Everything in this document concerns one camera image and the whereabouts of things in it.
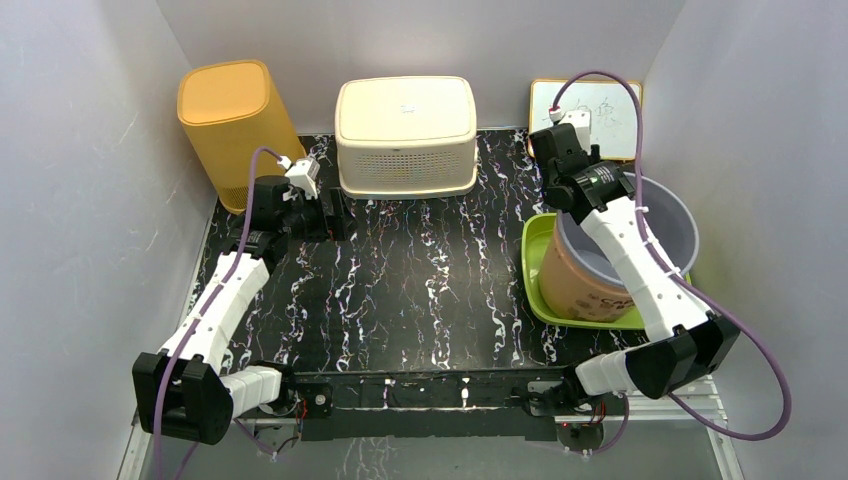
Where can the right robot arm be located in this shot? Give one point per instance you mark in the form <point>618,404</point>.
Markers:
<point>688,340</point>

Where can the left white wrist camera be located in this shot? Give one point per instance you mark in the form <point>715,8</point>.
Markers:
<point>302,174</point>

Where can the orange paper bucket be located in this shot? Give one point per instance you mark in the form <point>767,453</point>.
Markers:
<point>572,292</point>

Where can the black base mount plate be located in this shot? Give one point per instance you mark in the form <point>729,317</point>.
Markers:
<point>531,403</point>

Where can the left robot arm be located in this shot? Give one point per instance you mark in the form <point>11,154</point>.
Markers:
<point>180,390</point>

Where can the green plastic tray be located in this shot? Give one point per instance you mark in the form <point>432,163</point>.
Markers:
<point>536,236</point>

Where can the orange mesh basket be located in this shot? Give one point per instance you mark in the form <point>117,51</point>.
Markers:
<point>227,111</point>

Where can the aluminium rail frame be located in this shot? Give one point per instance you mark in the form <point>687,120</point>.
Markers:
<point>655,441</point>

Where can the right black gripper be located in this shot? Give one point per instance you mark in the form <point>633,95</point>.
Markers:
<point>591,157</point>

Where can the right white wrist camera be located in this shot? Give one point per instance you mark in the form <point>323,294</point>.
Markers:
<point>579,119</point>

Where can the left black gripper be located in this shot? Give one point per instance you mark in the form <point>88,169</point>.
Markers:
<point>339,227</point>

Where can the cream perforated basket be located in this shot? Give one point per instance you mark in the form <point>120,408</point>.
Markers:
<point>406,137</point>

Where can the small whiteboard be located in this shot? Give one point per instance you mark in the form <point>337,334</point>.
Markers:
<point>613,121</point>

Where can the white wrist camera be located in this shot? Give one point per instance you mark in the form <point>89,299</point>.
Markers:
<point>579,119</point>
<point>302,174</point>

